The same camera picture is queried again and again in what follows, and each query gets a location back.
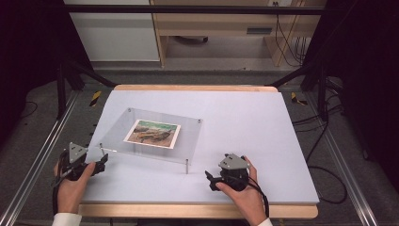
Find landscape photo print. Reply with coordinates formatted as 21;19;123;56
122;119;182;150

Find black floor cables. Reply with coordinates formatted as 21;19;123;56
291;76;349;205

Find black horizontal frame bar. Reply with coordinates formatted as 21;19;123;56
61;4;327;16

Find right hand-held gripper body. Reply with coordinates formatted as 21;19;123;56
218;153;251;192

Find thin black floor cable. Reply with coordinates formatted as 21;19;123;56
19;100;40;121

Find black metal stand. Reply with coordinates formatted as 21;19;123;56
268;60;331;122
56;57;118;121

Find clear acrylic photo frame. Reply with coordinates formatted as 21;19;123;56
87;106;203;175

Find hand-held gripper cable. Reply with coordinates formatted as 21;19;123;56
247;175;271;219
51;150;70;218

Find black object under desk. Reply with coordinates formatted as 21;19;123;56
173;35;210;45

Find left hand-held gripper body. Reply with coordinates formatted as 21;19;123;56
59;141;101;182

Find person's left hand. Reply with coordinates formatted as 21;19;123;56
53;161;97;215

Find grey desk label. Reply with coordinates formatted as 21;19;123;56
246;27;273;35

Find yellow black floor tape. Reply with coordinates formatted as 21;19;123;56
290;91;309;106
89;90;104;108

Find white cabinet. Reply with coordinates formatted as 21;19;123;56
63;0;161;63

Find wooden table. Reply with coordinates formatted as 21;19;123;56
78;84;319;220

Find aluminium floor rail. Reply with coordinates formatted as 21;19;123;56
0;89;80;226
304;90;381;226

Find person's right hand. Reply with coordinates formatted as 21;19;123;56
215;155;268;226

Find light wooden desk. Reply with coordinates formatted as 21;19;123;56
150;0;327;68

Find left hand-held gripper cable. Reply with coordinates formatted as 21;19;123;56
51;150;70;218

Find black hanging desk cables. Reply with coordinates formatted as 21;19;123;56
273;1;308;68

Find right hand-held gripper cable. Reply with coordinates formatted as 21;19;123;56
247;175;271;219

